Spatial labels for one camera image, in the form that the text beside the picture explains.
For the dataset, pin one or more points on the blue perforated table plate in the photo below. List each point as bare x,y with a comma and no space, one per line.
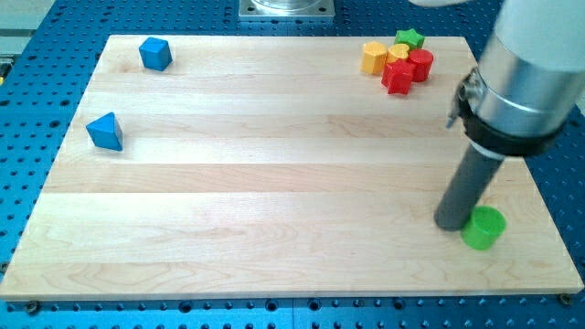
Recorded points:
63,45

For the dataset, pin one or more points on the blue triangle block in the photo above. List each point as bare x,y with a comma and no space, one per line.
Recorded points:
106,132

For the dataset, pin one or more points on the yellow hexagon block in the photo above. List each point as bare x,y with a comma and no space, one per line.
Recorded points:
373,58

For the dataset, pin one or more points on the green star block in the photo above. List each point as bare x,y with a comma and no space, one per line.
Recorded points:
410,37

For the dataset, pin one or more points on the red star block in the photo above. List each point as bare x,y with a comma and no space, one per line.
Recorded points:
398,76

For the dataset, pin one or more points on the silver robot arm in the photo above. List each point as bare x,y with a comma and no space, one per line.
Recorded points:
527,80

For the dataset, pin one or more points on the blue cube block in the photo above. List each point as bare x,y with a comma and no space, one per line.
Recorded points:
155,53

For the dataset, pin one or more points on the yellow heart block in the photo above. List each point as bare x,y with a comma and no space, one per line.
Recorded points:
397,51

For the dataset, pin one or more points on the wooden board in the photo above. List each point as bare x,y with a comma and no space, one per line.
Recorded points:
272,167

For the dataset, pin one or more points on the red cylinder block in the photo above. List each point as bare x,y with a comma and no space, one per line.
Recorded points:
422,60

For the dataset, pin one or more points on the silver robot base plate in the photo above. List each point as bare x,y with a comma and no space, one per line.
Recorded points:
280,9

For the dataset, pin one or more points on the green cylinder block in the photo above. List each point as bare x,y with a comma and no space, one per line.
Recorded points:
483,228

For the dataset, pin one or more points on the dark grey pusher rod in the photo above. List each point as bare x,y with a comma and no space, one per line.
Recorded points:
473,175

